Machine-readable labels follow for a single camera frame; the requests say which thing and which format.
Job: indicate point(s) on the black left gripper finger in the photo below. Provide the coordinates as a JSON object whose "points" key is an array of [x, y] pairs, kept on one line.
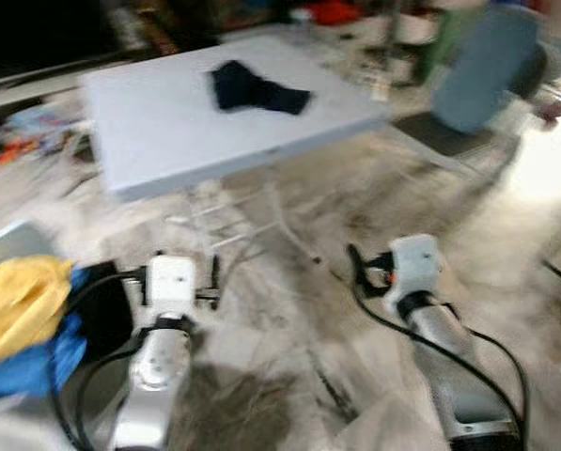
{"points": [[214, 277]]}

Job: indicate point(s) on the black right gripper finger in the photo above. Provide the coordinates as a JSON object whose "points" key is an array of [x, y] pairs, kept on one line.
{"points": [[356, 263]]}

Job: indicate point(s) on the yellow garment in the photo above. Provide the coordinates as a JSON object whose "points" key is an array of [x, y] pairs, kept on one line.
{"points": [[22, 305]]}

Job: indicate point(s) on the navy blue garment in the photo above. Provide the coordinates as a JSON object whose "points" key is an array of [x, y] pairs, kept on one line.
{"points": [[252, 89]]}

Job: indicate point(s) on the black garment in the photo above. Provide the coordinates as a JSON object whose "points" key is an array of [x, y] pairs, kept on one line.
{"points": [[106, 315]]}

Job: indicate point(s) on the grey white folding chair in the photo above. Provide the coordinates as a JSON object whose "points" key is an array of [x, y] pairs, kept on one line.
{"points": [[440, 132]]}

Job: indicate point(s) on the blue oval cushion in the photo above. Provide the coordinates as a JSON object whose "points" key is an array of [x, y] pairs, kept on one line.
{"points": [[487, 70]]}

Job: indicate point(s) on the red cloth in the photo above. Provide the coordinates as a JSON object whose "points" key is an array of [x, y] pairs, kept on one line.
{"points": [[335, 11]]}

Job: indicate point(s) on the black flat television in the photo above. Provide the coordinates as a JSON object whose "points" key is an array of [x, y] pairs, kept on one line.
{"points": [[26, 38]]}

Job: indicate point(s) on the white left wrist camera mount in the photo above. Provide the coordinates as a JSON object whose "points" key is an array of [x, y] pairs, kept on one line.
{"points": [[170, 282]]}

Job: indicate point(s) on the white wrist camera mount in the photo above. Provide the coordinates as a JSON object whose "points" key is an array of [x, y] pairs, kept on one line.
{"points": [[170, 282], [416, 263]]}

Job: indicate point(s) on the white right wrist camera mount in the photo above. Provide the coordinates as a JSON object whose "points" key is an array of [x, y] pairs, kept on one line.
{"points": [[416, 263]]}

